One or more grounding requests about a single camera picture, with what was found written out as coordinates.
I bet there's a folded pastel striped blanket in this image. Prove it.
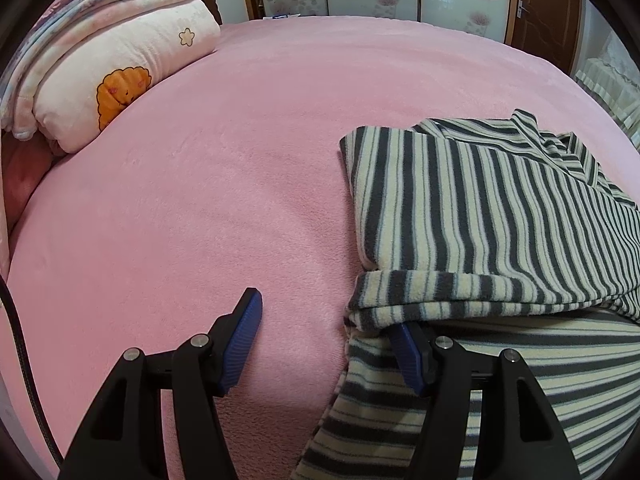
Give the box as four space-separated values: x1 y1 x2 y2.
0 0 203 134

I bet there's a pink fleece bed blanket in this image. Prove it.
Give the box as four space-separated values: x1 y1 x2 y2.
0 15 640 480

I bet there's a pink quilt with cookie print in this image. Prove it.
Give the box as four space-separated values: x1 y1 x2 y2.
32 0 222 155

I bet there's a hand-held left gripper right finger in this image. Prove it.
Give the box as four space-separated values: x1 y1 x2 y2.
390 323 583 480

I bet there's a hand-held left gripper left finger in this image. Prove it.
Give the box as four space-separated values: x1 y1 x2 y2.
57 287 263 480

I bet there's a black cable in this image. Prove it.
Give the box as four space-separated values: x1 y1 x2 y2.
0 280 66 468

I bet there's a lace covered furniture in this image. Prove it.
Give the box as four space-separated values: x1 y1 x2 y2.
572 25 640 150

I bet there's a black white striped shirt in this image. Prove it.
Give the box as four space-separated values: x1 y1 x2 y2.
295 109 640 480

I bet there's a dark pink pillow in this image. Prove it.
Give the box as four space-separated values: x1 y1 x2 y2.
0 130 55 242

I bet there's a brown wooden door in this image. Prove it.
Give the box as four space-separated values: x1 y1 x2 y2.
505 0 584 68

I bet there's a dark wooden headboard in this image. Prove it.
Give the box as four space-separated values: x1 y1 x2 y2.
200 0 224 26

